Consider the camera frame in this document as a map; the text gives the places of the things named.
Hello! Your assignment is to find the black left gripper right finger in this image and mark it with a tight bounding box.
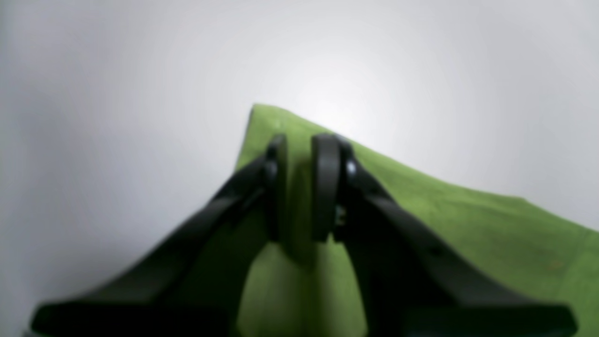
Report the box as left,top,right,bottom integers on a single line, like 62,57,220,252
312,133,578,337

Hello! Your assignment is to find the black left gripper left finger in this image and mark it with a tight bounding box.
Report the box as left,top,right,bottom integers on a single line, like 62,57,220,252
30,134,287,337

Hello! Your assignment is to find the green T-shirt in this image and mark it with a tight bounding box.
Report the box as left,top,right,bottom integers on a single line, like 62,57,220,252
234,104,599,337

